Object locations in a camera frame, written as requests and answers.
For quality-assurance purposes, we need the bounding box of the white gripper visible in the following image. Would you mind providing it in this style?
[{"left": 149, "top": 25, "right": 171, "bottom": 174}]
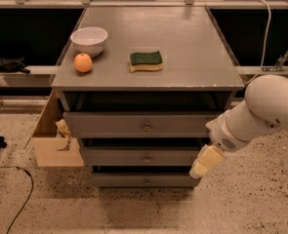
[{"left": 189, "top": 112, "right": 248, "bottom": 179}]

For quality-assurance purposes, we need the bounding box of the black cloth on rail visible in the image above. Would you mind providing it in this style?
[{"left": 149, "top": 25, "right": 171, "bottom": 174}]
[{"left": 0, "top": 58, "right": 30, "bottom": 74}]

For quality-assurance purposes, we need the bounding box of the open cardboard box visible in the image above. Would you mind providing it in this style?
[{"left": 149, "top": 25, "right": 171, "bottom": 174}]
[{"left": 31, "top": 92, "right": 84, "bottom": 168}]

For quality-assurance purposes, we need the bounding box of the orange fruit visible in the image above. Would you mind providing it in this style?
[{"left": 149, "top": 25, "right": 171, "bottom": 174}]
[{"left": 74, "top": 54, "right": 93, "bottom": 73}]

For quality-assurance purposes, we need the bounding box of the grey bottom drawer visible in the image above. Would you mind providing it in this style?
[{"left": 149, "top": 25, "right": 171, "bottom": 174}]
[{"left": 92, "top": 173, "right": 200, "bottom": 187}]

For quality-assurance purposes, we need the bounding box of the white hanging cable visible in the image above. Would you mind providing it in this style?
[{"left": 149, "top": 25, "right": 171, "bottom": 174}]
[{"left": 244, "top": 0, "right": 272, "bottom": 86}]

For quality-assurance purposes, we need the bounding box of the grey drawer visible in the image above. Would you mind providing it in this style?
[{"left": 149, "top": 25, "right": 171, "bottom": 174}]
[
  {"left": 63, "top": 112, "right": 219, "bottom": 138},
  {"left": 92, "top": 173, "right": 200, "bottom": 187},
  {"left": 80, "top": 147, "right": 200, "bottom": 166}
]

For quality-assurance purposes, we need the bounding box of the black floor cable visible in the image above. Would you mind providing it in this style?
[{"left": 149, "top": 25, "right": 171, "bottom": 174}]
[{"left": 0, "top": 165, "right": 34, "bottom": 234}]

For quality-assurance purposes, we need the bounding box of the grey top drawer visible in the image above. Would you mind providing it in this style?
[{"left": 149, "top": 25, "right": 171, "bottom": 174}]
[{"left": 63, "top": 112, "right": 219, "bottom": 138}]

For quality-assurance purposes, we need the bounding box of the white ceramic bowl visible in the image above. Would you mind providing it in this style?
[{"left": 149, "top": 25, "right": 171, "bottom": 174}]
[{"left": 70, "top": 27, "right": 108, "bottom": 57}]

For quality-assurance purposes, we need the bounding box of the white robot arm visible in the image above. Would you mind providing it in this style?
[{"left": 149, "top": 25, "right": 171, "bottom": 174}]
[{"left": 189, "top": 75, "right": 288, "bottom": 178}]

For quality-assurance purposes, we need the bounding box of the green yellow sponge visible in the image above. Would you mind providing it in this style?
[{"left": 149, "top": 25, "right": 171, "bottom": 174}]
[{"left": 129, "top": 51, "right": 163, "bottom": 72}]

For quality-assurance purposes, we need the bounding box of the grey drawer cabinet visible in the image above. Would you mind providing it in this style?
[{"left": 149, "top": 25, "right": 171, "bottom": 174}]
[{"left": 52, "top": 7, "right": 243, "bottom": 174}]

